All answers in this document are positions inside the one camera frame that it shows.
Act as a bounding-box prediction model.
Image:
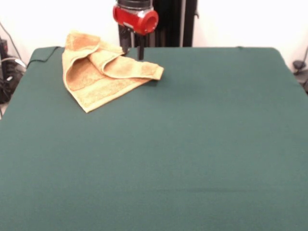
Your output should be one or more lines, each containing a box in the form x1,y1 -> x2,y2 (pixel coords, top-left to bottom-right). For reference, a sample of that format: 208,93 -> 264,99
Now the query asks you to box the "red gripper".
113,5 -> 160,61

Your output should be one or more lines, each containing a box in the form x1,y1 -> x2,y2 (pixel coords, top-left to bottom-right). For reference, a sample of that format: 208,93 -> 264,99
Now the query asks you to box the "orange terry towel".
62,29 -> 165,114

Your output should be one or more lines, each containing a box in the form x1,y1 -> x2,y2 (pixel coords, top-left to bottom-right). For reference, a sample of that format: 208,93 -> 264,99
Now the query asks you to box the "dark green table cloth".
0,46 -> 308,231

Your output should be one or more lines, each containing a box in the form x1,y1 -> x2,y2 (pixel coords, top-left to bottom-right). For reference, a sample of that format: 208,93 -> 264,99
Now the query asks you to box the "dark grey stand foot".
292,60 -> 308,94

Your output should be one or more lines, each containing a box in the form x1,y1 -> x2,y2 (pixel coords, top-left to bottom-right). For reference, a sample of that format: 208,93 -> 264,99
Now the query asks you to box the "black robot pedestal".
117,0 -> 200,48

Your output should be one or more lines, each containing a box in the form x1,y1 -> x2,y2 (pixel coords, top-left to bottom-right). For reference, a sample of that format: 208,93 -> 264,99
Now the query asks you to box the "black cable tangle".
0,21 -> 27,104

